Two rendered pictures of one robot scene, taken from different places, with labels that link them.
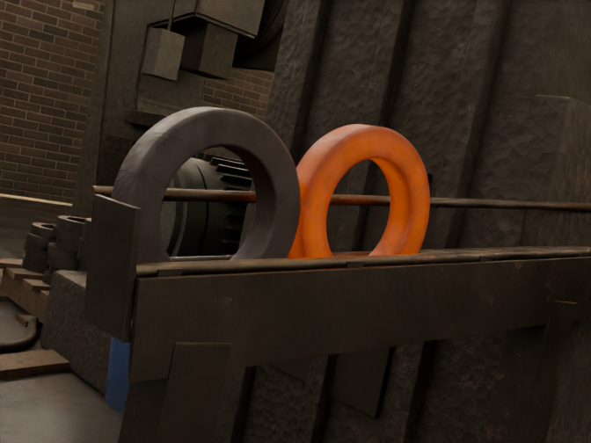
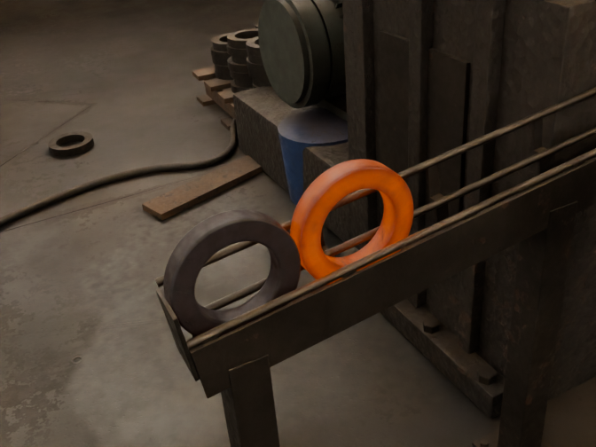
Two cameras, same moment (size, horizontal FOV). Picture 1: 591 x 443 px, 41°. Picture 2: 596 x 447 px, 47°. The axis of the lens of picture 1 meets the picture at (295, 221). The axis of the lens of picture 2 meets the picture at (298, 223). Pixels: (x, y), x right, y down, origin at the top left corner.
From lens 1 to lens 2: 0.52 m
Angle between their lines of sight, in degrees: 31
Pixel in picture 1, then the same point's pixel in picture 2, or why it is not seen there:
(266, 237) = (278, 278)
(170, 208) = (298, 50)
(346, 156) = (324, 205)
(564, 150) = (570, 53)
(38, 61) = not seen: outside the picture
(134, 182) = (171, 295)
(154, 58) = not seen: outside the picture
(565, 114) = (567, 23)
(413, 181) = (391, 190)
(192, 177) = (309, 18)
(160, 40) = not seen: outside the picture
